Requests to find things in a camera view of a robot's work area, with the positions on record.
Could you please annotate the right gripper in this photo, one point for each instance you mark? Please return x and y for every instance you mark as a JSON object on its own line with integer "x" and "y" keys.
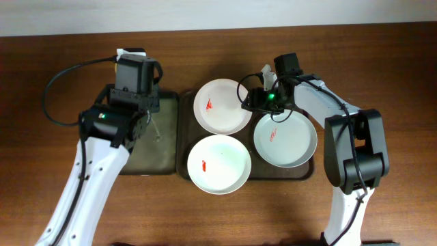
{"x": 256, "y": 96}

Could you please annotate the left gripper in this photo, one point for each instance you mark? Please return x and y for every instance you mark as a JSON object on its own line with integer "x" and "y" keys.
{"x": 133, "y": 100}

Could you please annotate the white plate top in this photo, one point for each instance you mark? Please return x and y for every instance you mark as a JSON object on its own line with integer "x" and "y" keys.
{"x": 217, "y": 107}

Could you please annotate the white plate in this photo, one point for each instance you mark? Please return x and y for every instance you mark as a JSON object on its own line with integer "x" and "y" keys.
{"x": 217, "y": 107}
{"x": 219, "y": 164}

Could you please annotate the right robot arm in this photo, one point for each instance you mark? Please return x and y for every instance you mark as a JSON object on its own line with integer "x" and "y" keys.
{"x": 355, "y": 152}

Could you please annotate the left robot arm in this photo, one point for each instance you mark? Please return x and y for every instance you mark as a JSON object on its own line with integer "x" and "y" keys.
{"x": 108, "y": 131}

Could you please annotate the large brown serving tray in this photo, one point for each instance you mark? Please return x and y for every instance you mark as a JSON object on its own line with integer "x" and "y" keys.
{"x": 191, "y": 132}

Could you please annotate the small black tray with water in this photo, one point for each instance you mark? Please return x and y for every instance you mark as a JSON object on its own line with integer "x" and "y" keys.
{"x": 152, "y": 146}

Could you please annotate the pale green plate right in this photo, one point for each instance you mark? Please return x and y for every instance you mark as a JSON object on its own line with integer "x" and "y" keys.
{"x": 286, "y": 140}

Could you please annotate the white plate bottom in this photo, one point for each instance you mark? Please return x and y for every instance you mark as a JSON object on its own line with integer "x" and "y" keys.
{"x": 219, "y": 164}

